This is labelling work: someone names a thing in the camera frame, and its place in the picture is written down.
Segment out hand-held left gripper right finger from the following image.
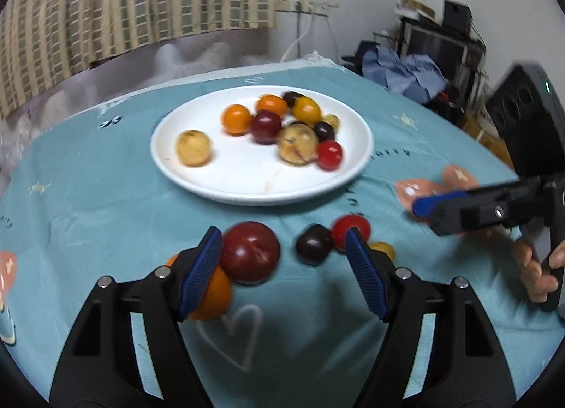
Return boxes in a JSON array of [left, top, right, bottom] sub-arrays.
[[345, 227, 516, 408]]

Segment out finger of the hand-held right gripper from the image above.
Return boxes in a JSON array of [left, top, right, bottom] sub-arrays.
[[430, 183, 552, 236], [412, 178, 543, 217]]

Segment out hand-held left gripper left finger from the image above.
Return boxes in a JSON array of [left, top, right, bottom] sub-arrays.
[[49, 226, 224, 408]]

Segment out orange mandarin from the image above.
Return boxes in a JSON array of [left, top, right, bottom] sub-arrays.
[[165, 253, 233, 321], [221, 104, 253, 136], [256, 94, 290, 118]]

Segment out large dark red plum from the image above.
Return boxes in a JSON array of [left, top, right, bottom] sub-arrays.
[[219, 221, 282, 284]]

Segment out dark purple passion fruit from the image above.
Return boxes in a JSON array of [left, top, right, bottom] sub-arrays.
[[295, 224, 335, 266]]

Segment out white oval plate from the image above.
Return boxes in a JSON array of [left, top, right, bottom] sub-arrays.
[[150, 85, 375, 207]]

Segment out small bright red plum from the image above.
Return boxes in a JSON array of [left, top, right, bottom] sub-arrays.
[[315, 140, 344, 171]]

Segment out large pale yellow fruit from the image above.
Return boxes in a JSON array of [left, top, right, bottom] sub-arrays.
[[175, 129, 213, 167]]

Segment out spotted yellow passion fruit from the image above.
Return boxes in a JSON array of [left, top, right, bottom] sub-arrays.
[[276, 122, 319, 166]]

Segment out yellow-orange round fruit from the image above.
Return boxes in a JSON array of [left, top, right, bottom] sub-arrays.
[[291, 97, 323, 125]]

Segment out person's right hand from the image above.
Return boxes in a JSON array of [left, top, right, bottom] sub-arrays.
[[513, 238, 565, 304]]

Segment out brown cardboard carton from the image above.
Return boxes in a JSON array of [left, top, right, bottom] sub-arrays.
[[461, 108, 513, 167]]

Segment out teal printed tablecloth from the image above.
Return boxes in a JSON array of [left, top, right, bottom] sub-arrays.
[[0, 59, 565, 408]]

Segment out black monitor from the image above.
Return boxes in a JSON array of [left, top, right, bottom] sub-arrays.
[[406, 22, 469, 82]]

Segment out blue crumpled clothes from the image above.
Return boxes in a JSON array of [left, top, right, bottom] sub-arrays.
[[362, 45, 448, 104]]

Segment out black speaker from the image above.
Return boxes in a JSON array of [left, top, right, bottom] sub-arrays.
[[442, 0, 471, 32]]

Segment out flat cardboard box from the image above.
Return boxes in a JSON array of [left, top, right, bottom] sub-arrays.
[[402, 0, 436, 20]]

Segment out white plastic bag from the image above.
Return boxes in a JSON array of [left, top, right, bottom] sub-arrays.
[[304, 52, 340, 66]]

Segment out checked beige curtain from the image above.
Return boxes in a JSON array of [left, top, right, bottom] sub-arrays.
[[0, 0, 281, 120]]

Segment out white power cable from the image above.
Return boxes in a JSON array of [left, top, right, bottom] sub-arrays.
[[282, 15, 315, 61]]

